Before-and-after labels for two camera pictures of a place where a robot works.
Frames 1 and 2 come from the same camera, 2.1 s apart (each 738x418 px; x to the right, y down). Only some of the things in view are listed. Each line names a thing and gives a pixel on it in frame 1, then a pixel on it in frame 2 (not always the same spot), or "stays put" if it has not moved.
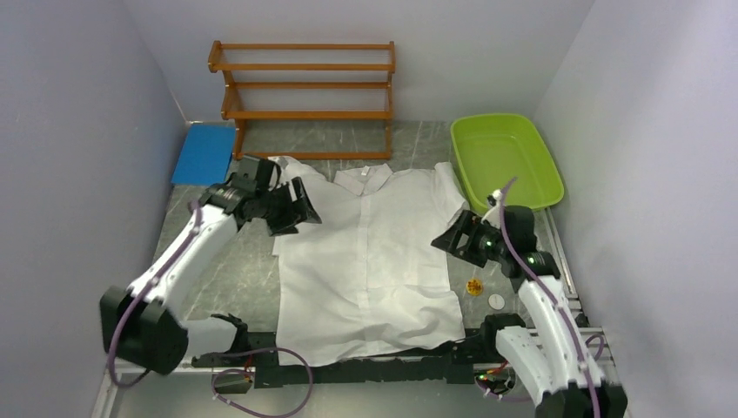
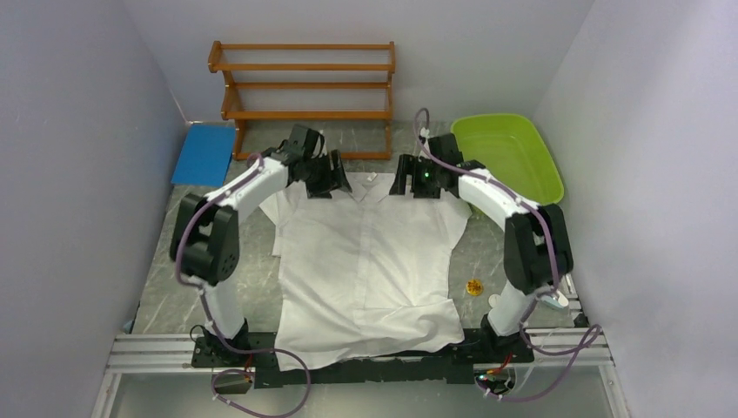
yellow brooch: [473, 286] stays put
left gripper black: [297, 212] -> [334, 179]
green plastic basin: [493, 149] stays put
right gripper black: [469, 224] -> [409, 165]
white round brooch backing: [496, 301] stays put
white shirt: [372, 276] stays put
